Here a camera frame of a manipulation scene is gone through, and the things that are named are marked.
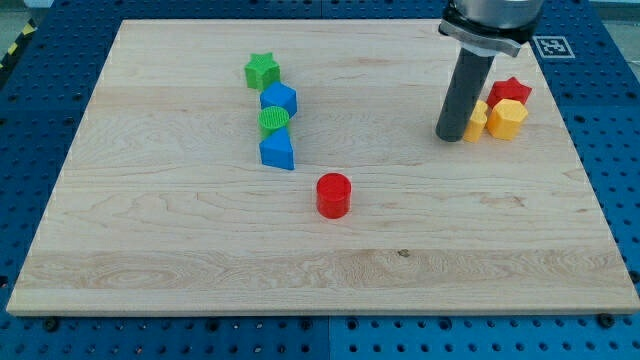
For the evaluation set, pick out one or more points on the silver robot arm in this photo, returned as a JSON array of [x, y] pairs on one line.
[[487, 28]]

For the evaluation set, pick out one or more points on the red cylinder block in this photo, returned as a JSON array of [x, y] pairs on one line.
[[333, 195]]

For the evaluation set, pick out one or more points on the blue triangle block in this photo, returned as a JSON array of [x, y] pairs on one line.
[[277, 151]]

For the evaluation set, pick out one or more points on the green cylinder block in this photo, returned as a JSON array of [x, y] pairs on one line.
[[271, 119]]

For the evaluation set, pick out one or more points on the blue cube block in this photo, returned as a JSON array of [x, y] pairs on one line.
[[280, 95]]

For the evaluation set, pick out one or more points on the light wooden board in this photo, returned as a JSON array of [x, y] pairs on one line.
[[163, 207]]

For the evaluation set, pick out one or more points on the green star block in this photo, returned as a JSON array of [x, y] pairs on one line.
[[261, 71]]

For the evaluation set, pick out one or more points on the yellow heart block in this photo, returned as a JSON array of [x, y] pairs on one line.
[[476, 123]]

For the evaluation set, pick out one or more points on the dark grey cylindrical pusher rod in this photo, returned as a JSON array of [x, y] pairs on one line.
[[467, 81]]

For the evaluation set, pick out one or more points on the yellow hexagon block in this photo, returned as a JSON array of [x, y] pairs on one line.
[[506, 119]]

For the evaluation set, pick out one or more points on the red star block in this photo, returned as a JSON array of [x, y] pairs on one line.
[[511, 89]]

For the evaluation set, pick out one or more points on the white fiducial marker tag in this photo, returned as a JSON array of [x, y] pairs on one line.
[[553, 47]]

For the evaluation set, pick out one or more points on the black bolt front left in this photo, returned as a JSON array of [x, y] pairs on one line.
[[50, 324]]

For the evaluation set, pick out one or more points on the black bolt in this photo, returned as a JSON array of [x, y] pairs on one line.
[[606, 320], [50, 324]]

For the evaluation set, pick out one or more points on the black bolt front right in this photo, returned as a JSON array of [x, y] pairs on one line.
[[606, 320]]

